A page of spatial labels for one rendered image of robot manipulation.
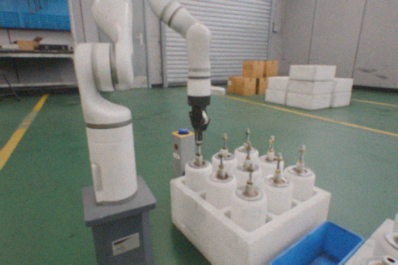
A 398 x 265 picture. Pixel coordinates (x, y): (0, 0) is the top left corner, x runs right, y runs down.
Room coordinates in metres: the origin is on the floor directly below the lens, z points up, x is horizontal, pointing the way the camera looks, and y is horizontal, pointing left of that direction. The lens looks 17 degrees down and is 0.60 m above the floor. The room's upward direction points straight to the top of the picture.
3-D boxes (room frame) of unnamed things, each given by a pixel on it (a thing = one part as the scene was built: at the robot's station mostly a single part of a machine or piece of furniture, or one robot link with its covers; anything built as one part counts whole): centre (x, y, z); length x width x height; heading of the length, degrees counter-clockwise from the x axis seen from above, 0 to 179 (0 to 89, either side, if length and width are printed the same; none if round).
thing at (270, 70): (4.69, -1.31, 0.45); 0.30 x 0.24 x 0.30; 25
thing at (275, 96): (3.58, -1.29, 0.09); 0.39 x 0.39 x 0.18; 28
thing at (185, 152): (0.93, 0.06, 0.16); 0.07 x 0.07 x 0.31; 35
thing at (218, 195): (0.67, -0.07, 0.16); 0.10 x 0.10 x 0.18
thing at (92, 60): (0.49, 0.19, 0.54); 0.09 x 0.09 x 0.17; 12
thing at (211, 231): (0.74, -0.17, 0.09); 0.39 x 0.39 x 0.18; 35
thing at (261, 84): (4.59, -1.15, 0.15); 0.30 x 0.24 x 0.30; 28
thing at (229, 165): (0.83, -0.10, 0.16); 0.10 x 0.10 x 0.18
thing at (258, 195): (0.57, -0.14, 0.25); 0.08 x 0.08 x 0.01
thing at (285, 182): (0.64, -0.24, 0.25); 0.08 x 0.08 x 0.01
